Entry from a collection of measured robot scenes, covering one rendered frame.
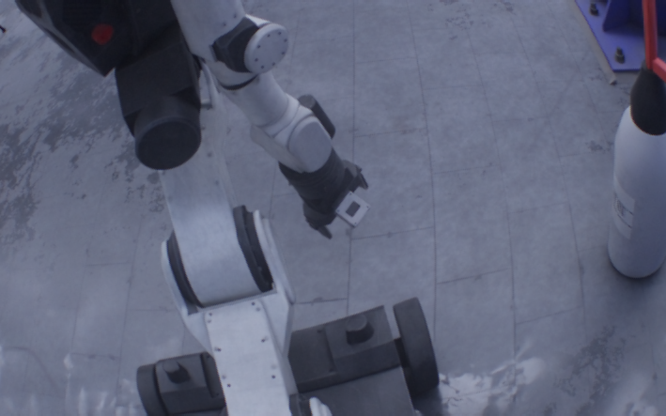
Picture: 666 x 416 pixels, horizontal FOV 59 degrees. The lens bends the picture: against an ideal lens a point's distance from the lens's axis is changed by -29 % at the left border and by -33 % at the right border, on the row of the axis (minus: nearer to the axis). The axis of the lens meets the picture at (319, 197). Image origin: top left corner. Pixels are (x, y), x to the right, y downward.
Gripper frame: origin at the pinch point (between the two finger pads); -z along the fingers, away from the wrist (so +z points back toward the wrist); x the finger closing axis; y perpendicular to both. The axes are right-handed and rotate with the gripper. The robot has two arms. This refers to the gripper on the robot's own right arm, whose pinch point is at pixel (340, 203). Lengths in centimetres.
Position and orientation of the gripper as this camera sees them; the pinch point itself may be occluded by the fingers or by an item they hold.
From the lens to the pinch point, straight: 146.6
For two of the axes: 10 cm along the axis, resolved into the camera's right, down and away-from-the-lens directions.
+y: -7.4, -4.4, 5.2
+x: 5.9, -7.9, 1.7
